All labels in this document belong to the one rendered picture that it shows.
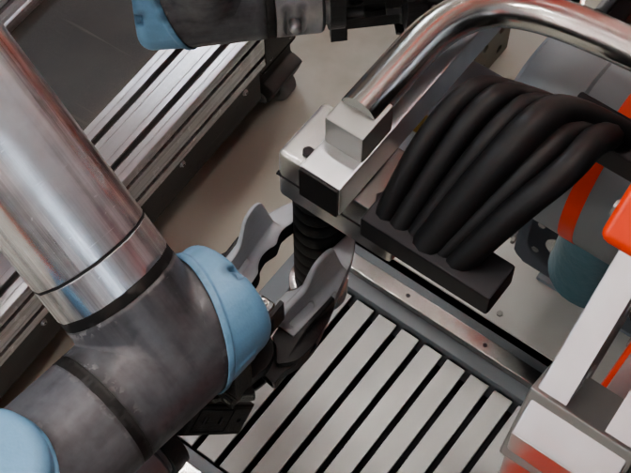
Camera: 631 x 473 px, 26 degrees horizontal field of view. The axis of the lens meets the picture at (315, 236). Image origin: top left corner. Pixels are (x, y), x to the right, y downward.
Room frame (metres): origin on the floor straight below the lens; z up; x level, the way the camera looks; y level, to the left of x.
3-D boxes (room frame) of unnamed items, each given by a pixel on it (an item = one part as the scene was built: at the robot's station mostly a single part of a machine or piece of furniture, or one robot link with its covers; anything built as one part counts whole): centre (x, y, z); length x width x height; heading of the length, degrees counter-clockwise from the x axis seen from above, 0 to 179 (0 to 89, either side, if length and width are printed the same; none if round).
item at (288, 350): (0.40, 0.02, 0.83); 0.09 x 0.05 x 0.02; 135
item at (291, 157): (0.47, -0.03, 0.93); 0.09 x 0.05 x 0.05; 53
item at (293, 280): (0.49, 0.00, 0.83); 0.04 x 0.04 x 0.16
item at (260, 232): (0.47, 0.04, 0.85); 0.09 x 0.03 x 0.06; 153
